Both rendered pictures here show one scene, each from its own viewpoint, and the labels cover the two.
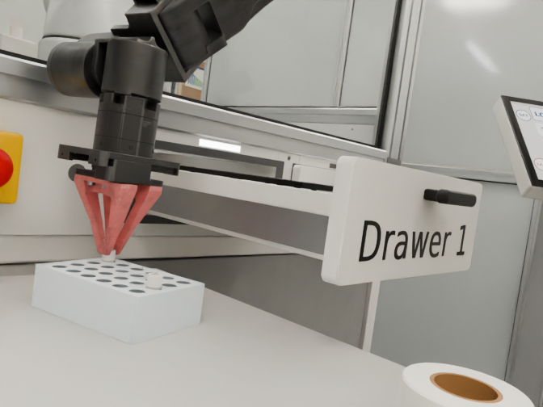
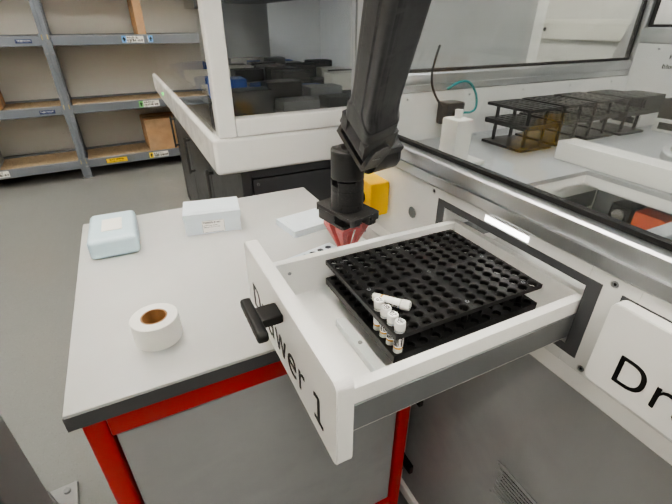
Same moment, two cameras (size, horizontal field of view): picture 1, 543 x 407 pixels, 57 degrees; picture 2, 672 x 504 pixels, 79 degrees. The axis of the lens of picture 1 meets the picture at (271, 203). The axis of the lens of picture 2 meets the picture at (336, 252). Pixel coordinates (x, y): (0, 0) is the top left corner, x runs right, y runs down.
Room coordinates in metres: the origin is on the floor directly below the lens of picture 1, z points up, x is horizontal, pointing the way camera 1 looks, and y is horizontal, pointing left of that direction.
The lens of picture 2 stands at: (0.71, -0.48, 1.19)
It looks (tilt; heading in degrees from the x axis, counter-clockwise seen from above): 30 degrees down; 111
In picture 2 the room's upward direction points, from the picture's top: straight up
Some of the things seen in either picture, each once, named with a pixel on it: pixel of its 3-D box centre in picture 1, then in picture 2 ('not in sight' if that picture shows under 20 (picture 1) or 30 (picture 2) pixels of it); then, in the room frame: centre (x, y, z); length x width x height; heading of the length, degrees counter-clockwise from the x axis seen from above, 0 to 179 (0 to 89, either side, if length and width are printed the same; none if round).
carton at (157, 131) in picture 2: not in sight; (167, 130); (-2.22, 2.65, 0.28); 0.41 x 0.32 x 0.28; 51
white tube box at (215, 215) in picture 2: not in sight; (212, 215); (0.11, 0.24, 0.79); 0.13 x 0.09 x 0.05; 38
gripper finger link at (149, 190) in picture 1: (109, 207); (344, 231); (0.48, 0.16, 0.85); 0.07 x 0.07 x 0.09; 60
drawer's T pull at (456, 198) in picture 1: (445, 196); (264, 316); (0.51, -0.17, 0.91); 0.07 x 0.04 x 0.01; 137
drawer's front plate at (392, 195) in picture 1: (416, 224); (288, 331); (0.52, -0.15, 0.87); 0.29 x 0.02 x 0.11; 137
